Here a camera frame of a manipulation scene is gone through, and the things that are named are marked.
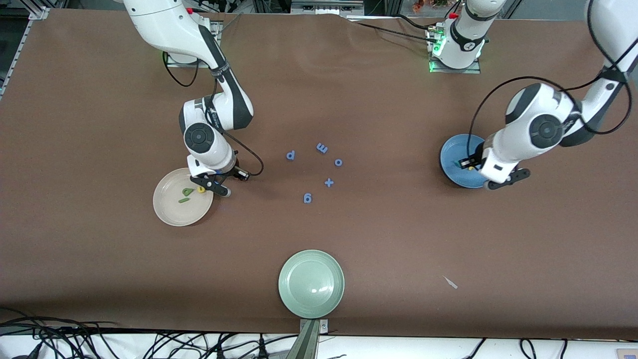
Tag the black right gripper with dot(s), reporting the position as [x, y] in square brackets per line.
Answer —
[232, 171]

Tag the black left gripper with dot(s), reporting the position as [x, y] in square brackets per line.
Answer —
[474, 160]

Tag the green letter p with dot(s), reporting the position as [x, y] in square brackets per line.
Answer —
[187, 192]

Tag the beige round plate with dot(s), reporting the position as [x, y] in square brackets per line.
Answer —
[177, 212]

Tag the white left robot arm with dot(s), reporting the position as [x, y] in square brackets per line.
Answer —
[546, 130]

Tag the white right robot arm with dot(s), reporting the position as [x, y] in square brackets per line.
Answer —
[199, 135]

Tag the blue round plate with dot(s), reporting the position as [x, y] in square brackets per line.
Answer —
[451, 172]

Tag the blue letter p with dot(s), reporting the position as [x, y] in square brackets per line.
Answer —
[294, 154]

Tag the blue letter m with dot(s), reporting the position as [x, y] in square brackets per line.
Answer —
[322, 148]

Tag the brown table cover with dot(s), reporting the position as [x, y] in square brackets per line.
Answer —
[319, 99]

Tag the white paper scrap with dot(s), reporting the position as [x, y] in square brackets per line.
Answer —
[450, 282]

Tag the green round plate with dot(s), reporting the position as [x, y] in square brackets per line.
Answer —
[311, 284]

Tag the grey background equipment box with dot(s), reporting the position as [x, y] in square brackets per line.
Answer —
[326, 6]

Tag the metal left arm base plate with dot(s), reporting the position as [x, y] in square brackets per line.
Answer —
[448, 71]

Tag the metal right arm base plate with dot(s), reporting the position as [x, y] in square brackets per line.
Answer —
[179, 63]

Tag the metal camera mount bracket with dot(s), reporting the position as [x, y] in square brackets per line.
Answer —
[309, 339]

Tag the aluminium corner bracket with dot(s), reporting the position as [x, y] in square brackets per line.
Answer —
[40, 13]
[610, 26]

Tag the aluminium table edge rail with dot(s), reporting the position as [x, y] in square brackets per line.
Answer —
[17, 50]

